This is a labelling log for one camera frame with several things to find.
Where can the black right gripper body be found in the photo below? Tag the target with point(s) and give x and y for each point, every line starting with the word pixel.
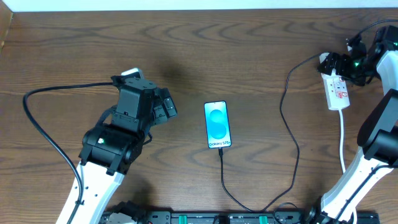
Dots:
pixel 337 64

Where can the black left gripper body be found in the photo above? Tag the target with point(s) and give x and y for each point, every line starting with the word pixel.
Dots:
pixel 165 106

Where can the blue Samsung Galaxy smartphone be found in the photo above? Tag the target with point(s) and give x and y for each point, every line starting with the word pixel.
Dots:
pixel 217 124

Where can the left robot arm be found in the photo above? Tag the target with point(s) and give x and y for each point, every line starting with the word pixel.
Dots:
pixel 114 143

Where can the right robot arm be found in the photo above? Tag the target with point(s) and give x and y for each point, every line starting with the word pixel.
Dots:
pixel 377 137

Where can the white power strip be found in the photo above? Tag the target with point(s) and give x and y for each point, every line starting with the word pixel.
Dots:
pixel 336 91

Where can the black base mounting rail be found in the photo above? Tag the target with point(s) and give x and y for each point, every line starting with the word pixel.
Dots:
pixel 128 212

